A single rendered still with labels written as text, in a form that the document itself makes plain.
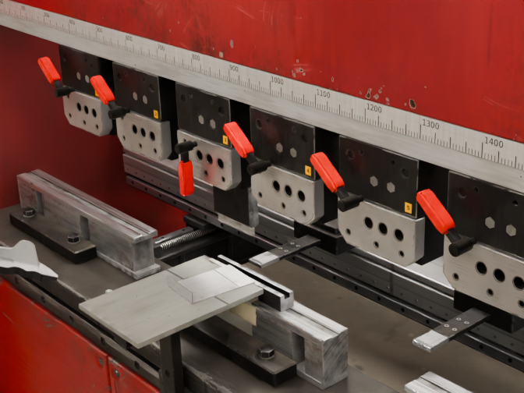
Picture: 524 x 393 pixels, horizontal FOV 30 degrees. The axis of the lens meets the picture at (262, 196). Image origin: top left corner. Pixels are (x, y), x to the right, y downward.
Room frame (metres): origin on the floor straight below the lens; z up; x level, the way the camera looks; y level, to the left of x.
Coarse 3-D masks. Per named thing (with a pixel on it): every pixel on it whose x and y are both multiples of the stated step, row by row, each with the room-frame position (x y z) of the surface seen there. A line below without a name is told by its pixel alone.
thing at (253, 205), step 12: (216, 192) 1.61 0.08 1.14; (228, 192) 1.58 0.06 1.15; (240, 192) 1.56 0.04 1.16; (216, 204) 1.61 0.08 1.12; (228, 204) 1.58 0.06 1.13; (240, 204) 1.56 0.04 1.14; (252, 204) 1.55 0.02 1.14; (228, 216) 1.58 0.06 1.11; (240, 216) 1.56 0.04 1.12; (252, 216) 1.55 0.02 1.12; (240, 228) 1.58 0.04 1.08; (252, 228) 1.55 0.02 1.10
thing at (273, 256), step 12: (300, 228) 1.73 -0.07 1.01; (312, 228) 1.70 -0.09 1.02; (324, 228) 1.69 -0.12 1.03; (336, 228) 1.67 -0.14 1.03; (300, 240) 1.69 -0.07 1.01; (312, 240) 1.68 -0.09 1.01; (324, 240) 1.68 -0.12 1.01; (336, 240) 1.65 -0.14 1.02; (276, 252) 1.64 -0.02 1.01; (288, 252) 1.64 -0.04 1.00; (336, 252) 1.65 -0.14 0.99; (264, 264) 1.59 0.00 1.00
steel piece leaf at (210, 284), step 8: (208, 272) 1.57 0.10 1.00; (216, 272) 1.57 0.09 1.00; (168, 280) 1.52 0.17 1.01; (184, 280) 1.54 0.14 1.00; (192, 280) 1.54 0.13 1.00; (200, 280) 1.54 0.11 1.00; (208, 280) 1.54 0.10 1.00; (216, 280) 1.54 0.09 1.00; (224, 280) 1.54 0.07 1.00; (176, 288) 1.50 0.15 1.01; (184, 288) 1.48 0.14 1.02; (192, 288) 1.51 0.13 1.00; (200, 288) 1.51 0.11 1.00; (208, 288) 1.51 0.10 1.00; (216, 288) 1.51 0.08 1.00; (224, 288) 1.51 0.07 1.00; (232, 288) 1.51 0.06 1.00; (184, 296) 1.48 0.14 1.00; (192, 296) 1.46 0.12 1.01; (200, 296) 1.48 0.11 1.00; (208, 296) 1.48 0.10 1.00
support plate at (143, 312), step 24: (192, 264) 1.61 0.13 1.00; (216, 264) 1.61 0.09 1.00; (120, 288) 1.53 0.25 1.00; (144, 288) 1.52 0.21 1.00; (168, 288) 1.52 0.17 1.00; (240, 288) 1.51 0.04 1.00; (96, 312) 1.44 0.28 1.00; (120, 312) 1.44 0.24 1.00; (144, 312) 1.44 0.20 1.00; (168, 312) 1.43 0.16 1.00; (192, 312) 1.43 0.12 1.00; (216, 312) 1.44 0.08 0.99; (120, 336) 1.38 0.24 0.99; (144, 336) 1.36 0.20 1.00
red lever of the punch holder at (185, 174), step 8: (176, 144) 1.57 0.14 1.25; (184, 144) 1.57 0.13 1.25; (192, 144) 1.58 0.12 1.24; (176, 152) 1.57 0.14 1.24; (184, 152) 1.57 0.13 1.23; (184, 160) 1.57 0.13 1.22; (184, 168) 1.56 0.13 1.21; (192, 168) 1.57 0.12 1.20; (184, 176) 1.57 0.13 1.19; (192, 176) 1.57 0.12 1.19; (184, 184) 1.57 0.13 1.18; (192, 184) 1.57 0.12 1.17; (184, 192) 1.57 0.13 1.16; (192, 192) 1.57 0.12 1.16
